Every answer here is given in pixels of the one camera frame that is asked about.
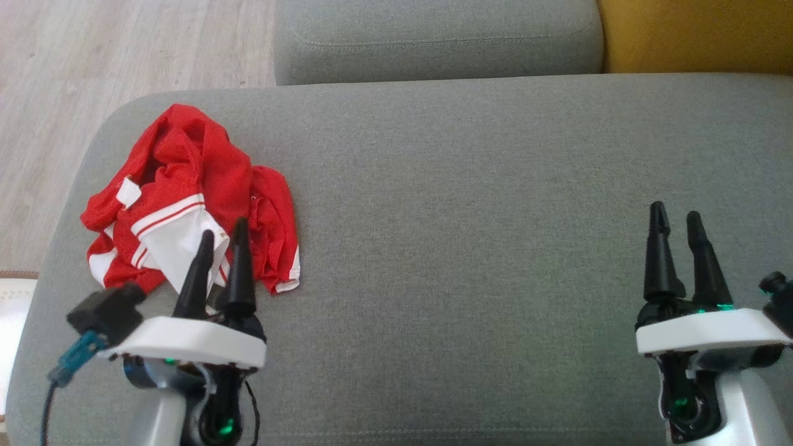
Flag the teal cable connector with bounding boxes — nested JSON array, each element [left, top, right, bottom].
[[48, 331, 107, 388]]

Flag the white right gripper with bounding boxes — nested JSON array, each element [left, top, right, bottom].
[[636, 201, 792, 356]]

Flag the red numbered basketball jersey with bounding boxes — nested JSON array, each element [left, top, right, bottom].
[[105, 177, 234, 295]]

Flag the small grey sofa seat cushion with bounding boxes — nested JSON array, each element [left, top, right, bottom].
[[274, 0, 605, 86]]

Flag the red shorts with white trim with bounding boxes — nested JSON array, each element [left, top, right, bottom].
[[81, 103, 302, 295]]

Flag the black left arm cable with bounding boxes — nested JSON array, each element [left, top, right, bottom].
[[40, 378, 60, 446]]

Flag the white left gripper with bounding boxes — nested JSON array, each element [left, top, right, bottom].
[[102, 217, 268, 372]]

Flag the white rug with brown edge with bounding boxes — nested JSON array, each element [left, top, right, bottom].
[[0, 270, 40, 423]]

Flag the yellow sofa backrest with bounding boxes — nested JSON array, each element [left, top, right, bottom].
[[597, 0, 793, 76]]

